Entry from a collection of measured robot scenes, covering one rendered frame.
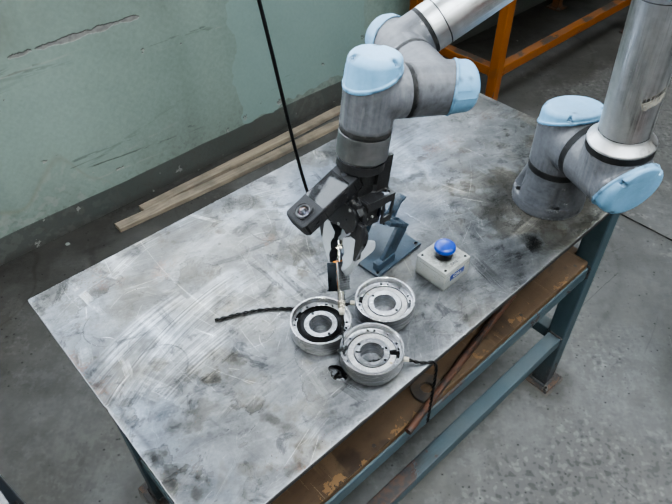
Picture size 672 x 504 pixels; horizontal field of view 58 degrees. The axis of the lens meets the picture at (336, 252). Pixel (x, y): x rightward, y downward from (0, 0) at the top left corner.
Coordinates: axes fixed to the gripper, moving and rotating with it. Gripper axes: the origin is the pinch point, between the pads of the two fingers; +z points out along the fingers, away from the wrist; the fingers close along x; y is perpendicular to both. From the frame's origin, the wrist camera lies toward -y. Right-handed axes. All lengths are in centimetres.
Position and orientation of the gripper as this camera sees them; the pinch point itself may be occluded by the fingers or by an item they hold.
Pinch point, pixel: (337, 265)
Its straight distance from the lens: 99.2
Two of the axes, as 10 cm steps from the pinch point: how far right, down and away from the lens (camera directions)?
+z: -0.9, 7.7, 6.4
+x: -6.6, -5.3, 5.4
